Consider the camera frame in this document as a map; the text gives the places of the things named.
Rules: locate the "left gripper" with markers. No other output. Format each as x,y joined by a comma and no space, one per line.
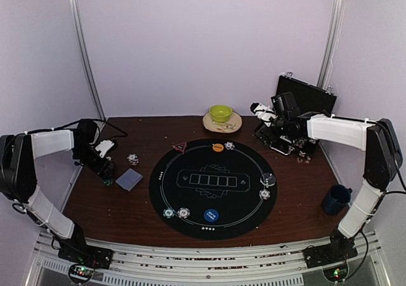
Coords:
99,167

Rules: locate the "green chip stack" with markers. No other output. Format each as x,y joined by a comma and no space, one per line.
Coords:
108,181

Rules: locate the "orange big blind button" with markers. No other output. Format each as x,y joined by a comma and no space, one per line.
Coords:
218,147

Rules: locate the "green fifty chip bottom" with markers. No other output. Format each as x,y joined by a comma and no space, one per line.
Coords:
168,213

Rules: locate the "blue ten chip bottom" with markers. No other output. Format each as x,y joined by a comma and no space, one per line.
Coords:
183,213

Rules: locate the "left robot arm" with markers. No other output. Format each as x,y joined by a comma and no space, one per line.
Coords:
33,161

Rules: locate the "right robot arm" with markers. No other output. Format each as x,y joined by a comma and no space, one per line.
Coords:
378,141

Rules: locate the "black poker chip case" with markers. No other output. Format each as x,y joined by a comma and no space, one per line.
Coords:
310,100

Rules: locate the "beige bird plate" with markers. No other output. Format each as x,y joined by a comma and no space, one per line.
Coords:
232,125

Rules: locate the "clear dealer button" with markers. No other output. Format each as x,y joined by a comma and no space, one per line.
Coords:
268,179

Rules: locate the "green plastic bowl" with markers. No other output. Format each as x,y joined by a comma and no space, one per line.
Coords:
220,113

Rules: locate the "dark blue mug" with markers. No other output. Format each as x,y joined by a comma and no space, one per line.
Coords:
336,199

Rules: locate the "red triangular token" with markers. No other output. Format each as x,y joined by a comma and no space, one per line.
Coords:
181,147

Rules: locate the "round black poker mat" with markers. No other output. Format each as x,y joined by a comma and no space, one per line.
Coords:
202,179

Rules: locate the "blue small blind button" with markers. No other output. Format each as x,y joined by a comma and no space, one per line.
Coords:
211,215

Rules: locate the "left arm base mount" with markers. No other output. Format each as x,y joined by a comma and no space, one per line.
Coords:
84,266

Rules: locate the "right aluminium post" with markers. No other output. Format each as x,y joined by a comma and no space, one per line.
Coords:
331,43

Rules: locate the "aluminium post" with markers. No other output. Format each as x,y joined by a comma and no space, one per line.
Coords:
331,43
84,55

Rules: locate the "left aluminium post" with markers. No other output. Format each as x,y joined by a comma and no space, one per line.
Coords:
84,55

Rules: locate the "aluminium front rail frame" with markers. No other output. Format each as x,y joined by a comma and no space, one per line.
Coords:
278,264

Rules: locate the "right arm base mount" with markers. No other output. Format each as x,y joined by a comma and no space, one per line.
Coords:
335,267

